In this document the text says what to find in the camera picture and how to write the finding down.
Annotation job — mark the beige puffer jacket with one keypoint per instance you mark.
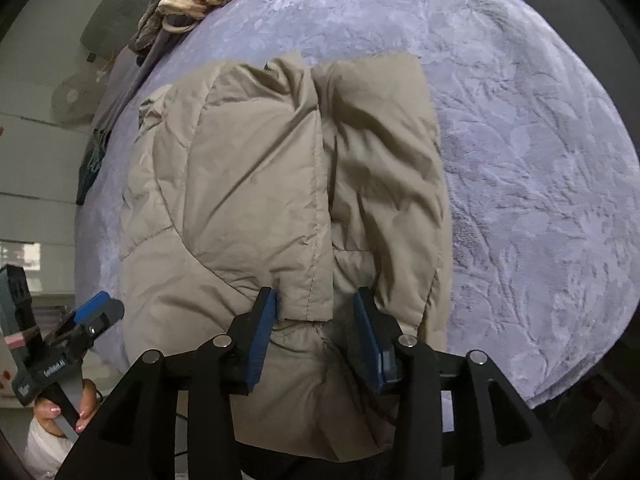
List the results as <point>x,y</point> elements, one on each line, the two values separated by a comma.
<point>240,185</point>

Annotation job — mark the dark green folded cloth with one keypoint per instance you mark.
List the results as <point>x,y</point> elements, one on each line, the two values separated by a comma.
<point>90,175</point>

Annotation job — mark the grey quilted headboard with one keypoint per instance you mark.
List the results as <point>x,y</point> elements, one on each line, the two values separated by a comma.
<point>120,10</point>

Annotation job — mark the person's left hand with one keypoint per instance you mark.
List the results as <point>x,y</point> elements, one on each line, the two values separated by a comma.
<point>85,407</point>

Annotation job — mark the person's left forearm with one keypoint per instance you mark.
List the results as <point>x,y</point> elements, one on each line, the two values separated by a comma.
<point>47,450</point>

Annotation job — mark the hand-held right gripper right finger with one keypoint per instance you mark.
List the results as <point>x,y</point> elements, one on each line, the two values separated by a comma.
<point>367,345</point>

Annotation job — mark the lavender plush blanket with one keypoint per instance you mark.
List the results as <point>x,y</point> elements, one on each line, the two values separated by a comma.
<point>525,160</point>

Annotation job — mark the brown cloth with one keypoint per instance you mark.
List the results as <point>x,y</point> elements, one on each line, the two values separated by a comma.
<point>150,30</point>

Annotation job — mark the grey fringed blanket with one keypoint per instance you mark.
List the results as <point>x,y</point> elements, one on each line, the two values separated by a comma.
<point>125,90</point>

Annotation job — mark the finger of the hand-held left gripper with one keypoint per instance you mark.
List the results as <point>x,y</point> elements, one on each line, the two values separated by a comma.
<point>92,305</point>
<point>102,322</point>

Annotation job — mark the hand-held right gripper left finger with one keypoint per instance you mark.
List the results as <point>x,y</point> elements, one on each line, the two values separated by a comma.
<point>262,340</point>

